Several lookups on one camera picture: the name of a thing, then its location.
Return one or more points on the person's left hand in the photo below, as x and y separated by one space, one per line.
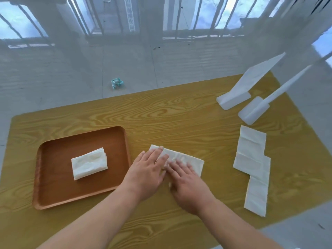
145 173

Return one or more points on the person's right hand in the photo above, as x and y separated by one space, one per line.
192 191

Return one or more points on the brown wooden tray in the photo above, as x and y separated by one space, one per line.
52 184

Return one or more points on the person's right forearm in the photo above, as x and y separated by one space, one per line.
233 228

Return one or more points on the person's left forearm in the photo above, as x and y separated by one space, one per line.
93 225

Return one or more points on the crumpled teal wrapper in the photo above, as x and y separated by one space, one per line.
116 82

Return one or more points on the white plastic stand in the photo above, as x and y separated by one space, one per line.
251 111
249 80

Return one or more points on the small dark floor debris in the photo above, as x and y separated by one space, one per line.
321 226

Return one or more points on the metal window railing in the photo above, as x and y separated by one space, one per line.
202 36

